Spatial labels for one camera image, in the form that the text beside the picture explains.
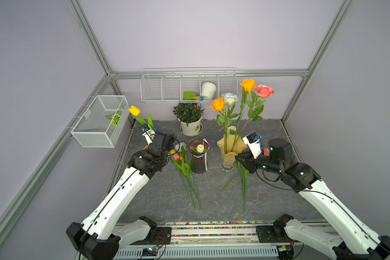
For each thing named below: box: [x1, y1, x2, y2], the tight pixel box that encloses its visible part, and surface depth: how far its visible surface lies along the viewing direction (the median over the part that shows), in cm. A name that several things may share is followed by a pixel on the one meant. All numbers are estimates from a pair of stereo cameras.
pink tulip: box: [172, 152, 203, 210], surface depth 93 cm
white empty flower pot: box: [200, 81, 217, 100], surface depth 94 cm
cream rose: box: [226, 125, 237, 135], surface depth 114 cm
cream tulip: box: [190, 144, 208, 154], surface depth 70 cm
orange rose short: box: [210, 96, 232, 155], surface depth 79 cm
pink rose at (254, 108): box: [230, 83, 275, 152], surface depth 77 cm
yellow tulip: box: [128, 105, 155, 132], surface depth 67 cm
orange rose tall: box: [230, 79, 258, 154], surface depth 75 cm
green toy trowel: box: [183, 91, 204, 102], surface depth 101 cm
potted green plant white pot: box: [172, 102, 205, 137], surface depth 104 cm
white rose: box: [221, 92, 240, 154], surface depth 76 cm
